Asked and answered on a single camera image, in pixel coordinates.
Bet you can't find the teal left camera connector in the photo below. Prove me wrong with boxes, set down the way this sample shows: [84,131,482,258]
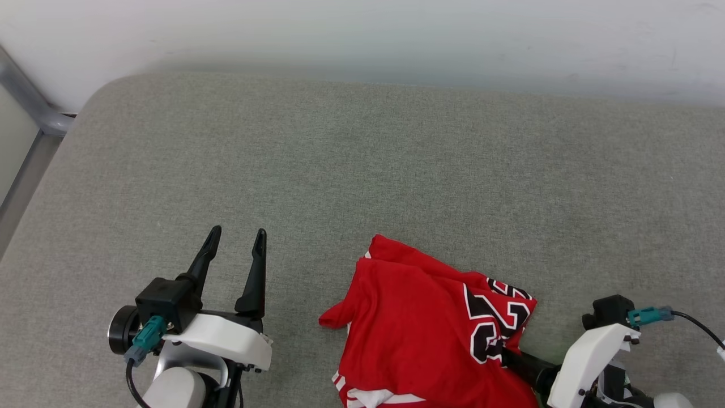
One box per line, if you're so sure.
[123,316,168,366]

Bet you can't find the thin black right camera cable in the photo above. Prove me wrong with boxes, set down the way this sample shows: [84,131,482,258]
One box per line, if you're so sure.
[671,311,725,349]

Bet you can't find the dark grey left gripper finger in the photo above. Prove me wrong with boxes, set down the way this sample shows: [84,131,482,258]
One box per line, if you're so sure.
[235,228,267,319]
[176,226,223,296]

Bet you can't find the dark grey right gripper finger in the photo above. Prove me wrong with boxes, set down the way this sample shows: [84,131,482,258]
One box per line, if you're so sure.
[501,348,558,393]

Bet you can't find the grey fabric sofa cushion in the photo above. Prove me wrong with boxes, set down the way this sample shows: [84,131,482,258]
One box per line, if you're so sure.
[0,71,725,408]

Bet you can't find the thin black left camera cable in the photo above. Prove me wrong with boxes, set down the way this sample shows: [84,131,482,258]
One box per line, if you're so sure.
[126,360,149,408]

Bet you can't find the thin black camera cable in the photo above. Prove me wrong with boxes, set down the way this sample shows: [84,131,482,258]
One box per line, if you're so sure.
[126,360,149,408]
[671,311,725,349]

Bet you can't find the teal right camera connector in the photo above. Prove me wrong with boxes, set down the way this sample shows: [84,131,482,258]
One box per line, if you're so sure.
[628,306,675,329]

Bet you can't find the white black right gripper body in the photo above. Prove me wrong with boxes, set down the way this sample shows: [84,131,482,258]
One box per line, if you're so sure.
[535,324,642,408]

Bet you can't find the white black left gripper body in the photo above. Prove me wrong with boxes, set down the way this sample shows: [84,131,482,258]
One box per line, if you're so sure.
[108,306,274,372]

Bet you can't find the grey metal frame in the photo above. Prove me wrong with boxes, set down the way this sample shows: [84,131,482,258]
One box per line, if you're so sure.
[0,45,77,256]

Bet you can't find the teal camera connector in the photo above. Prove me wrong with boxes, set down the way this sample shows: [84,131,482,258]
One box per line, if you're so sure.
[628,306,675,329]
[123,316,168,366]

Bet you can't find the red basketball jersey white sleeves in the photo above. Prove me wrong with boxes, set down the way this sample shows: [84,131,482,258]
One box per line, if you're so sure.
[318,234,539,408]

